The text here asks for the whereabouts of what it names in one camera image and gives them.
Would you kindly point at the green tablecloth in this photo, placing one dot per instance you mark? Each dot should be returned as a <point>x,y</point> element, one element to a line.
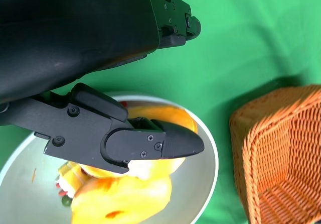
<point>250,33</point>

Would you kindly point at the yellow donut bread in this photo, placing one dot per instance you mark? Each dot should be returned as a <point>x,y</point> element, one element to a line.
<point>170,117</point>

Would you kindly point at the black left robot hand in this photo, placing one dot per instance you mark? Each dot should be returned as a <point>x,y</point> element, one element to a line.
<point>62,33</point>

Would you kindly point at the pale grey bowl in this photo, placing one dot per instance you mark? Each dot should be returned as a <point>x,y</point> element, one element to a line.
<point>195,178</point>

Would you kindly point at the orange striped toy pumpkin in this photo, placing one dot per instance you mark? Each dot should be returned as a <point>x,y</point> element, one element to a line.
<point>130,196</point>

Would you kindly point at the yellow toy cake slice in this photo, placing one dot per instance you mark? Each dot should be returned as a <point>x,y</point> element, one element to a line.
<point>70,173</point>

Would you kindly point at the orange wicker basket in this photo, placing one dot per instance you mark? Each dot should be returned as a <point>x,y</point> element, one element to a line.
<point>281,158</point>

